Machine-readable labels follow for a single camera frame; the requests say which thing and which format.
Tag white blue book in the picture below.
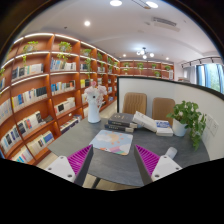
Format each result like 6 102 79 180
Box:
156 120 173 137

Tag white computer mouse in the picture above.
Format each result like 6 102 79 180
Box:
166 147 177 159

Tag tan chair right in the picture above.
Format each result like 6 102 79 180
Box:
152 97 175 125

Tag dark hardcover book bottom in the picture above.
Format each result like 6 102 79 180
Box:
104 123 134 133

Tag open white book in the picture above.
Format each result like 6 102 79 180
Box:
133 112 157 132

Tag white vase with flowers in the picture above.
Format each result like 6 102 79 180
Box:
84 81 107 123

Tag white partition wall panel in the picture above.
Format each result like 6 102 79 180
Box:
117 76 224 160

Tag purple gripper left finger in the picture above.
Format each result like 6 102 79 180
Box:
46 145 93 186

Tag tan chair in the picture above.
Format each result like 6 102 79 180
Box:
152 97 175 125
122 92 147 114

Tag pastel patterned mouse pad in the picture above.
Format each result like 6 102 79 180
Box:
91 130 133 156

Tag dark hardcover book top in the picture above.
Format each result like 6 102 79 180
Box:
108 113 137 128

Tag green potted plant white pot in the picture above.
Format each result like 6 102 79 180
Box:
166 101 206 150

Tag globe chandelier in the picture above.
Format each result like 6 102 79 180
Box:
136 47 154 60

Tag orange wooden bookshelf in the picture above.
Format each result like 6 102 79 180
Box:
0 32 120 165

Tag tan chair left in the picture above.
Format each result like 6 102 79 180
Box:
122 92 147 114

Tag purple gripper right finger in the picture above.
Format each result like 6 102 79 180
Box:
134 145 181 185

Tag dark hardcover book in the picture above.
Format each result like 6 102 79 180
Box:
108 113 137 128
104 123 134 133

